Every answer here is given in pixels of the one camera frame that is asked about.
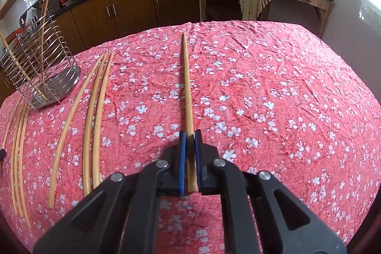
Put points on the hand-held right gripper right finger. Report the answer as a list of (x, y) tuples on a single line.
[(198, 164)]

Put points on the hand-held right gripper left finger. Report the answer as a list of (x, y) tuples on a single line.
[(182, 164)]

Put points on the wooden chopstick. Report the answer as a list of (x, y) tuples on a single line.
[(187, 93), (4, 40), (52, 197), (86, 182), (12, 164), (17, 176), (95, 179), (45, 10), (28, 221), (12, 120)]

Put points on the red floral tablecloth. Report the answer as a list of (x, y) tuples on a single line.
[(268, 93)]

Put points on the lower wooden kitchen cabinets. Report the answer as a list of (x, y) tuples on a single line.
[(134, 4)]

